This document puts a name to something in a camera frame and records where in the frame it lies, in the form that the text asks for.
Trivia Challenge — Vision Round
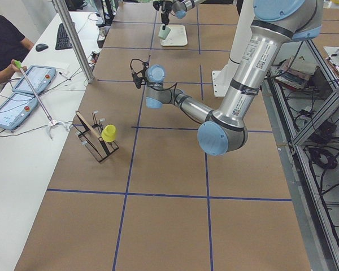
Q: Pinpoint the light green plastic cup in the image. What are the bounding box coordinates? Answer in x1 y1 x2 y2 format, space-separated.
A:
158 25 171 40

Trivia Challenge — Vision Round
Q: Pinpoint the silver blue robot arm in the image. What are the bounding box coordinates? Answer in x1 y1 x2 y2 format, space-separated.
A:
131 1 323 156
153 0 204 30

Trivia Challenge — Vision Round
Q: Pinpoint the pale yellow bear tray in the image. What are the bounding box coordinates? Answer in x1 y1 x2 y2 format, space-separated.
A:
160 25 188 47

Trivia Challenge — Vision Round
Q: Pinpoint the metal cup on desk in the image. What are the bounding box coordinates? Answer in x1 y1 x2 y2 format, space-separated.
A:
97 27 107 42

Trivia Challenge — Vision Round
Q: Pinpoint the yellow plastic cup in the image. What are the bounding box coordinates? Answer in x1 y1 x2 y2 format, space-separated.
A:
101 124 116 142

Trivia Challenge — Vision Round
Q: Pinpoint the black keyboard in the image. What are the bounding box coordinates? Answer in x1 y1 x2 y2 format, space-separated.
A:
55 23 72 50

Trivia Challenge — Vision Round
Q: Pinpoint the upper teach pendant tablet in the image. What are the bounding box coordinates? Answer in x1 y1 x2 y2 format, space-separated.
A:
12 65 56 94

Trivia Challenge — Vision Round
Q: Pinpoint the teach pendant tablet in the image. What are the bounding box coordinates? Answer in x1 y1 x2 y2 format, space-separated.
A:
12 65 56 94
0 92 38 130

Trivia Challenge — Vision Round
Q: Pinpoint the black computer mouse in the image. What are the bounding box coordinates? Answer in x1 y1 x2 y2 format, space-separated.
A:
35 43 49 52

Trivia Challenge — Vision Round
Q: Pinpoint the long reacher grabber tool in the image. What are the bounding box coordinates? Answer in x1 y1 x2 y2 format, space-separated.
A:
14 60 70 139

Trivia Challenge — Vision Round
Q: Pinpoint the seated person in black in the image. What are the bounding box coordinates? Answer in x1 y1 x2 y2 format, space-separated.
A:
0 15 34 84

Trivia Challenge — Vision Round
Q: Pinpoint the lower teach pendant tablet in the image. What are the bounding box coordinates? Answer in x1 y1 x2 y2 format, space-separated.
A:
0 92 38 130

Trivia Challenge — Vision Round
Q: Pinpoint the black wire cup rack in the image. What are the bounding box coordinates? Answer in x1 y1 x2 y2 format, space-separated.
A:
73 110 119 163

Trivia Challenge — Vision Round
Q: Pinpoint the aluminium frame post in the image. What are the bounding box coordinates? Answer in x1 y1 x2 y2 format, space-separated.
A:
52 0 94 84

